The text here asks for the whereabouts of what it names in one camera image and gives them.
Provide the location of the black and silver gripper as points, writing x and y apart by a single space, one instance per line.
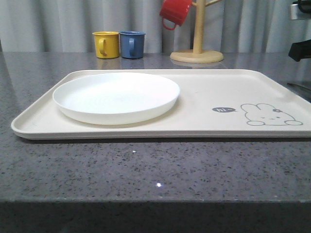
300 10

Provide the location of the silver metal fork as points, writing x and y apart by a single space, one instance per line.
303 87

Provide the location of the white round plate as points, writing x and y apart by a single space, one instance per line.
116 98

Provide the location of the grey curtain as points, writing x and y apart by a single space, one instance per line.
68 25

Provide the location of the cream rabbit serving tray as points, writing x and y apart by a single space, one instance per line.
212 103

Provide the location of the wooden mug tree stand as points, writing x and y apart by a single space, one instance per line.
198 54

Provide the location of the red hanging mug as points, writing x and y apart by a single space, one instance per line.
174 11

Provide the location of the blue mug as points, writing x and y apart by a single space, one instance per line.
132 44

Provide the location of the yellow mug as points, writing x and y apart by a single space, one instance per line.
106 44

